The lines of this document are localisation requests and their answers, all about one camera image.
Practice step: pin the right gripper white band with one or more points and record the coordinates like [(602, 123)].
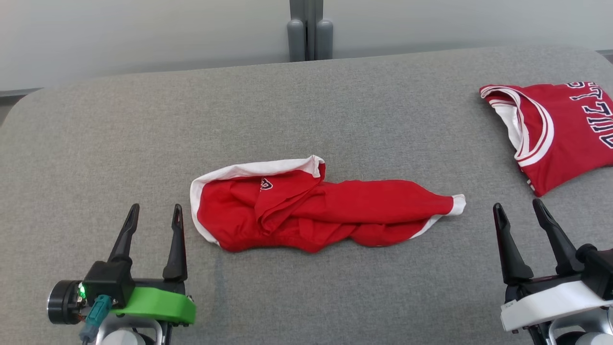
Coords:
[(550, 304)]

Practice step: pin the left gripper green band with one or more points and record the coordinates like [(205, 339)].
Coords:
[(163, 304)]

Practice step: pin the red jersey with white sleeves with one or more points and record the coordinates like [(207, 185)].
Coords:
[(565, 143)]

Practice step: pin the red garment with white trim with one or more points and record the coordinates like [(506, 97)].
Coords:
[(373, 201)]

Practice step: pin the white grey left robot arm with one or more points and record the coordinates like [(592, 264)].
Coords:
[(119, 338)]

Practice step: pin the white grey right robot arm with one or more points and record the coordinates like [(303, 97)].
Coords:
[(574, 322)]

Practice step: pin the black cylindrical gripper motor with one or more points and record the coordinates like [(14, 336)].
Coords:
[(62, 302)]

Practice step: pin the grey fabric sofa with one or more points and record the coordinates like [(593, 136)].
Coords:
[(306, 120)]

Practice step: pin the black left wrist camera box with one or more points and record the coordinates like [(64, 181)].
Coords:
[(107, 282)]

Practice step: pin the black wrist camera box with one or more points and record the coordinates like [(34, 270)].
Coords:
[(598, 268), (107, 282)]

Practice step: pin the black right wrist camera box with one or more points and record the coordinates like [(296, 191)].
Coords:
[(598, 268)]

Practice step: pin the grey metal partition post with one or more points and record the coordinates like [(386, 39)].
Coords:
[(310, 28)]

